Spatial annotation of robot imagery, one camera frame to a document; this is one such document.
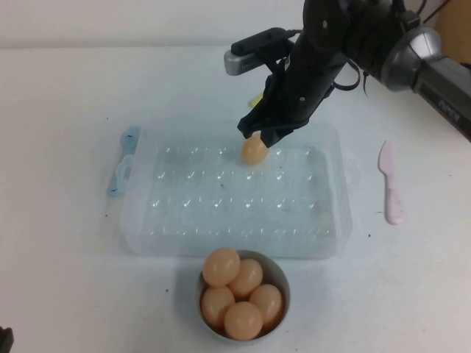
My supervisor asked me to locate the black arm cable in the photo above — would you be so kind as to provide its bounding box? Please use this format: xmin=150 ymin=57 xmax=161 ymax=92
xmin=330 ymin=60 xmax=369 ymax=99

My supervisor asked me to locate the blue egg box latch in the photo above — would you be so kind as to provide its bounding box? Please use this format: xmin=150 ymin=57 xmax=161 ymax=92
xmin=107 ymin=126 xmax=141 ymax=199

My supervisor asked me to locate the brown cardboard box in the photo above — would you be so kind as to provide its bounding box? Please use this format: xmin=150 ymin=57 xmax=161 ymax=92
xmin=433 ymin=0 xmax=471 ymax=69

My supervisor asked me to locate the pink plastic knife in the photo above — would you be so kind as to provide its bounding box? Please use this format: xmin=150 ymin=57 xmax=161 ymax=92
xmin=378 ymin=140 xmax=405 ymax=226

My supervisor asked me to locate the white round bowl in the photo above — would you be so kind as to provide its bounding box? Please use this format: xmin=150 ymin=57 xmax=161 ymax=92
xmin=194 ymin=249 xmax=291 ymax=343

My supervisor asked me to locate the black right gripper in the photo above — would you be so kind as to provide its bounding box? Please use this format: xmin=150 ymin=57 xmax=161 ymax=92
xmin=237 ymin=36 xmax=349 ymax=148

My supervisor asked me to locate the transparent plastic egg box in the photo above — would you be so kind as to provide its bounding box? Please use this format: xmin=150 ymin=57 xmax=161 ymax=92
xmin=118 ymin=121 xmax=353 ymax=260

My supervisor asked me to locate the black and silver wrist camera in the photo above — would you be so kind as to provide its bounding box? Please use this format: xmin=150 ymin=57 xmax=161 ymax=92
xmin=223 ymin=27 xmax=297 ymax=77

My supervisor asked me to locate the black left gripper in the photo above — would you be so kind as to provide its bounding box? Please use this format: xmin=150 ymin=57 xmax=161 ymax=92
xmin=0 ymin=326 xmax=14 ymax=353

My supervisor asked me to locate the beige egg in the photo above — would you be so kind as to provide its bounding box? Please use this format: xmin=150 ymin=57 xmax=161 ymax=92
xmin=201 ymin=285 xmax=236 ymax=329
xmin=227 ymin=258 xmax=263 ymax=298
xmin=203 ymin=248 xmax=242 ymax=288
xmin=249 ymin=283 xmax=284 ymax=330
xmin=224 ymin=301 xmax=263 ymax=340
xmin=241 ymin=134 xmax=268 ymax=165

